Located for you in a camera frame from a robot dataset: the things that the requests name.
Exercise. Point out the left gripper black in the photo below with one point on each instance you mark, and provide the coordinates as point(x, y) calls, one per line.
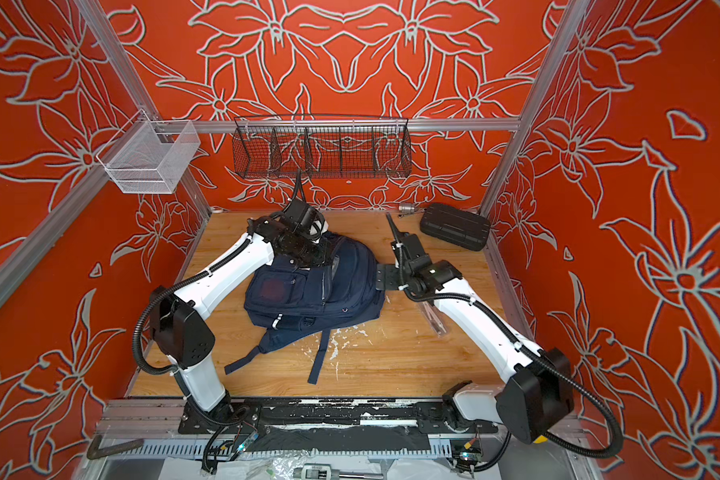
point(323, 258)

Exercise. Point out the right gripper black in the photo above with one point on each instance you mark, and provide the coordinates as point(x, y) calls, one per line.
point(389, 283)

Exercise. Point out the navy blue student backpack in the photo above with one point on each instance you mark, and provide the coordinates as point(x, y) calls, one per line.
point(291, 303)

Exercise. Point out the clear plastic pen box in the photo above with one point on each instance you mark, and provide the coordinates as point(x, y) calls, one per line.
point(396, 234)

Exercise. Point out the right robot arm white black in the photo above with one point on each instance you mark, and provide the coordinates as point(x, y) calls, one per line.
point(538, 390)

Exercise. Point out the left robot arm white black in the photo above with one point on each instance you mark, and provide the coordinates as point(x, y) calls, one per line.
point(172, 336)

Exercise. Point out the black hard case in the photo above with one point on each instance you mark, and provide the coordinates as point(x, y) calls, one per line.
point(458, 227)

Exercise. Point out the dark metal hex key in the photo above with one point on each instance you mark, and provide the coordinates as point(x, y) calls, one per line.
point(97, 451)

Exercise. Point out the black wire wall basket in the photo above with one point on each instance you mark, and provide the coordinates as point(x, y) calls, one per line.
point(327, 148)

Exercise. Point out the white wire mesh basket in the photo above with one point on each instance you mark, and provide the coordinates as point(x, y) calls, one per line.
point(146, 156)

